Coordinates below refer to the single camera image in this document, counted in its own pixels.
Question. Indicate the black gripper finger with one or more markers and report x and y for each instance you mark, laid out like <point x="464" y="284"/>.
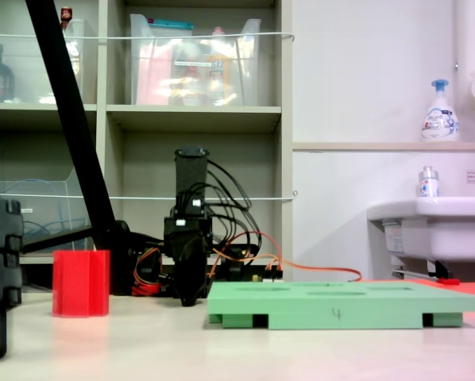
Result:
<point x="190" y="285"/>

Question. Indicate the red cross columnar block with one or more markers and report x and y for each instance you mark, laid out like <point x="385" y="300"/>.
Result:
<point x="80" y="283"/>

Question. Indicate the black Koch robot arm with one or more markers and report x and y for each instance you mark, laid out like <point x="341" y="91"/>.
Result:
<point x="191" y="170"/>

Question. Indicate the black table clamp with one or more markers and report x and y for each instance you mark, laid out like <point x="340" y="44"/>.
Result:
<point x="233" y="270"/>

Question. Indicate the beige shelf unit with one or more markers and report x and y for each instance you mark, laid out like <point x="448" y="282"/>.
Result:
<point x="194" y="115"/>

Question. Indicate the green shape sorter board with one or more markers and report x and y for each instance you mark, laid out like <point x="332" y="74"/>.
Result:
<point x="340" y="305"/>

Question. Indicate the pink pouch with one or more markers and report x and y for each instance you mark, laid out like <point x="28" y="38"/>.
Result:
<point x="154" y="79"/>

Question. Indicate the orange bottle with pink cap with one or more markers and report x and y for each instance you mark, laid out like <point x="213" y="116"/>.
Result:
<point x="218" y="71"/>

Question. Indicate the black tripod leg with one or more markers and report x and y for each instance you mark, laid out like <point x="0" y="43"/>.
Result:
<point x="62" y="79"/>

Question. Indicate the wide clear plastic bin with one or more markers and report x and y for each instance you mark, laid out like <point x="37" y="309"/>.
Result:
<point x="162" y="31"/>

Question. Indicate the clear plastic bin with bottles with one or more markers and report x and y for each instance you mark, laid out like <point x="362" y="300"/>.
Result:
<point x="31" y="71"/>

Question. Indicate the small clear bottle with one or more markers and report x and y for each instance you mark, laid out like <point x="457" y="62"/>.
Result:
<point x="428" y="184"/>

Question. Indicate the white sink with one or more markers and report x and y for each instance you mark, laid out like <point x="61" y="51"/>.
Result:
<point x="440" y="234"/>

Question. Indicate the dark glass bottle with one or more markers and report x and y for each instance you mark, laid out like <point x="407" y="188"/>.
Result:
<point x="1" y="79"/>

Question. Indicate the metal rod with red tip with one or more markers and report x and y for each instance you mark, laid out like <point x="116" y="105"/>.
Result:
<point x="449" y="282"/>

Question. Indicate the white pump soap bottle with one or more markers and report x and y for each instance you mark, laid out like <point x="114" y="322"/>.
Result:
<point x="440" y="119"/>

